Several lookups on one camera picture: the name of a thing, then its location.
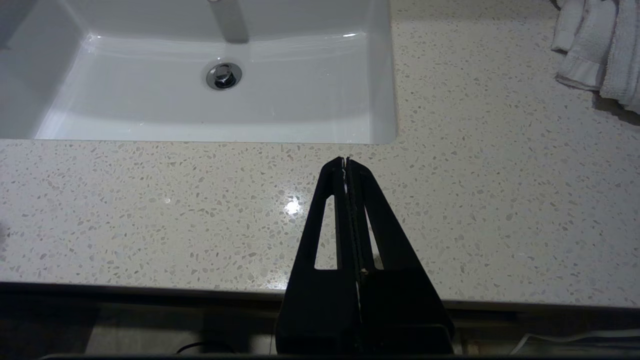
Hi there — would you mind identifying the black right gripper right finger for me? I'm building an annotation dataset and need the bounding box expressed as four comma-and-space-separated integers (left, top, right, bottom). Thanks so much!
346, 157, 456, 357

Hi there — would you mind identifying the thin black cable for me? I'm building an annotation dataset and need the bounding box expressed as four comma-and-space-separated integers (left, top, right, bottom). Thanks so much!
175, 341, 236, 356

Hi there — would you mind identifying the white crumpled towel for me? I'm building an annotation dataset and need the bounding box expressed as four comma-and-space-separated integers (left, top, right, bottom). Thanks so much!
550, 0, 640, 115

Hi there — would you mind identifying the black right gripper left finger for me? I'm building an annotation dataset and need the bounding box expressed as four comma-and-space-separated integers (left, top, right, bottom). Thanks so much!
275, 156, 362, 357

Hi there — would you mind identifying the white cable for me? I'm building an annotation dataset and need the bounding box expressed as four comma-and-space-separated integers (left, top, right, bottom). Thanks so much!
510, 328, 640, 356

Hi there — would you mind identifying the chrome sink drain stopper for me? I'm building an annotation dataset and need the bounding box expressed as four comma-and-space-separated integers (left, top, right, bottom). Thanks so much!
205, 62, 244, 91

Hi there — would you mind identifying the white rectangular sink basin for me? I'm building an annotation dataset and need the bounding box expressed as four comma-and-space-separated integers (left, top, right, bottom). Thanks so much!
0, 0, 399, 146

